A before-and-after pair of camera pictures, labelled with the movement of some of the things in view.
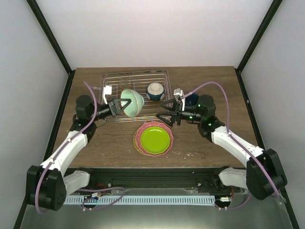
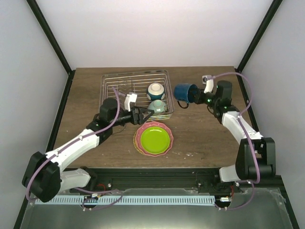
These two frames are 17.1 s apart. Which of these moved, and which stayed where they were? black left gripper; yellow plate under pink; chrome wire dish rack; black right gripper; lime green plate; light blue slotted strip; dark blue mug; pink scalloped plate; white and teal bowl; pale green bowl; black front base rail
Moved: pale green bowl; black right gripper; black left gripper; dark blue mug
Stayed: chrome wire dish rack; black front base rail; pink scalloped plate; white and teal bowl; yellow plate under pink; light blue slotted strip; lime green plate
